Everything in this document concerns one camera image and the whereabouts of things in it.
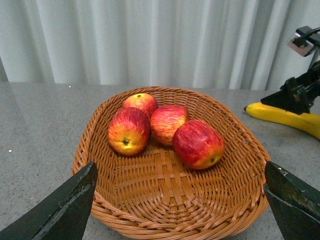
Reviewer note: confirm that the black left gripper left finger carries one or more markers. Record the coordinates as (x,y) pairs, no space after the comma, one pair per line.
(62,215)

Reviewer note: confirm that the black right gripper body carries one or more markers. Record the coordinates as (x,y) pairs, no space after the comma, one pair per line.
(297,94)

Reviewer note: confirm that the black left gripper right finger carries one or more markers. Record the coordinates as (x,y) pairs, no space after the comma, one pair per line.
(294,203)

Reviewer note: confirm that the large yellow banana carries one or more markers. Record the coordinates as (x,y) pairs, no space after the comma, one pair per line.
(306,122)

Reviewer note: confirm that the grey pleated curtain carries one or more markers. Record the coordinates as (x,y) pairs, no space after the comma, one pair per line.
(222,44)

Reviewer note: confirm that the red yellow apple left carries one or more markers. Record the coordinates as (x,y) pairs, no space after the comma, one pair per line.
(129,131)

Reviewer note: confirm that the left wicker basket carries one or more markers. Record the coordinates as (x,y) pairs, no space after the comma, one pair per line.
(153,196)

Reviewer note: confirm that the red apple back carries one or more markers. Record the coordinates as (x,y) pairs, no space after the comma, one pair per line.
(143,101)

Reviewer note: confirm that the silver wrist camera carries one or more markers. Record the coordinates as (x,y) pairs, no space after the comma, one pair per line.
(305,40)

